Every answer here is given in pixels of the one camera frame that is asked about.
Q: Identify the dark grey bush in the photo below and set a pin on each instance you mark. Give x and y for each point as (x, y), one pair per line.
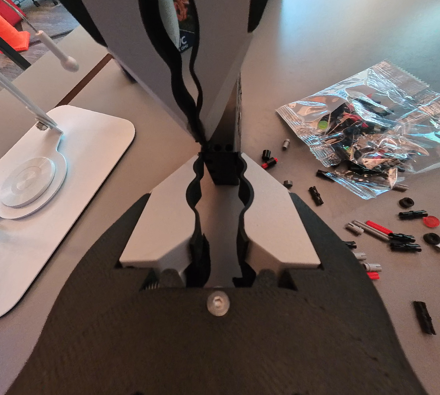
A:
(288, 183)

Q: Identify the light grey pin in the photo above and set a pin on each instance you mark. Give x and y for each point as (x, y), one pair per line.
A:
(354, 228)
(373, 267)
(359, 256)

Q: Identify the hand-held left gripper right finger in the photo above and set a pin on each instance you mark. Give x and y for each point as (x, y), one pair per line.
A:
(278, 230)

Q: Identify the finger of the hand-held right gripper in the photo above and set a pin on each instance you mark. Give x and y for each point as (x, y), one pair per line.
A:
(113, 6)
(223, 23)

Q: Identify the short black bush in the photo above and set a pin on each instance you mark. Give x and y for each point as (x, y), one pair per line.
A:
(266, 153)

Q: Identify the grey axle stub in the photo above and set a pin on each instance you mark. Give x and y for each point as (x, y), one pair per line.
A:
(400, 187)

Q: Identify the long red axle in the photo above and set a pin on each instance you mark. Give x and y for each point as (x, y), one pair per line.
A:
(378, 227)

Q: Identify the short red axle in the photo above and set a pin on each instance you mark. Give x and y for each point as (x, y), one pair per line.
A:
(373, 275)

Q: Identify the red cone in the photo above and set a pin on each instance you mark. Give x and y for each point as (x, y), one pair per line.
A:
(8, 6)

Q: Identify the long grey axle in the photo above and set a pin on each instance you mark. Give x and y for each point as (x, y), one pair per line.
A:
(369, 230)

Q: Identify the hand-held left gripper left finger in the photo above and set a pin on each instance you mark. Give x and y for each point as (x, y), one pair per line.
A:
(161, 230)

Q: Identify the small grey pin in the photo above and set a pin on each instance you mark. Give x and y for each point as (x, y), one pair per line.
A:
(286, 143)

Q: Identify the orange cone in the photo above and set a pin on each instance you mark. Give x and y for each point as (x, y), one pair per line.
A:
(13, 34)

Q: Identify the blue robot kit box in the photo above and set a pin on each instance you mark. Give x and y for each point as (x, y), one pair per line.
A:
(178, 17)

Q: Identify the clear plastic parts bag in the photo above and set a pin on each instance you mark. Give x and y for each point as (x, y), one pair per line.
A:
(361, 120)

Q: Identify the white book stand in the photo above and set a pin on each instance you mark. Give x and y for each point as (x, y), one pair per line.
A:
(86, 147)

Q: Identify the red round tile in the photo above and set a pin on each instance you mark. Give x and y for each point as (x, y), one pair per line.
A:
(430, 221)

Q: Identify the red and black pin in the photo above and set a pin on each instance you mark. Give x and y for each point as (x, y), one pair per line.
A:
(270, 162)

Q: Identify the group of black connector pins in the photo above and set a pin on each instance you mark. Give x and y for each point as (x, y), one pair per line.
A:
(405, 247)

